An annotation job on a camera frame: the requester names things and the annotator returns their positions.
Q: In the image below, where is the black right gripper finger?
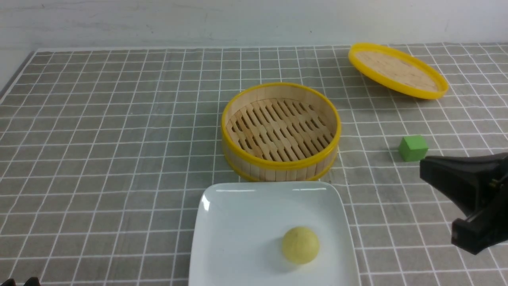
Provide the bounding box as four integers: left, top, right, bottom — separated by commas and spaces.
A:
451, 187, 508, 255

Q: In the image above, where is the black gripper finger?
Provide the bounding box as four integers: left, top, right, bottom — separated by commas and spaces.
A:
419, 153, 508, 216

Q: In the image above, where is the yellow steamed bun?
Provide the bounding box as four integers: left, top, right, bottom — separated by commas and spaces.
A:
281, 226, 320, 265

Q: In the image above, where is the white square plate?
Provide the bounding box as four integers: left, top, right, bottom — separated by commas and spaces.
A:
188, 181, 362, 286

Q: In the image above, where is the green cube block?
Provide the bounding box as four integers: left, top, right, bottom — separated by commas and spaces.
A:
398, 135, 429, 162

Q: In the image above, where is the yellow bamboo steamer lid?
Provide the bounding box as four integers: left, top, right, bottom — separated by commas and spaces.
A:
348, 43, 449, 100

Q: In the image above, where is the yellow bamboo steamer basket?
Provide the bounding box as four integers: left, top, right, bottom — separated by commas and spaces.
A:
221, 83, 341, 182

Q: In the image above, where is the grey checked tablecloth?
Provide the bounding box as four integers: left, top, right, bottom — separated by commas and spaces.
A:
0, 43, 508, 286

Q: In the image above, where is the black object at corner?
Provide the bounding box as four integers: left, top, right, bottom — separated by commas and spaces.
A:
1, 277, 40, 286

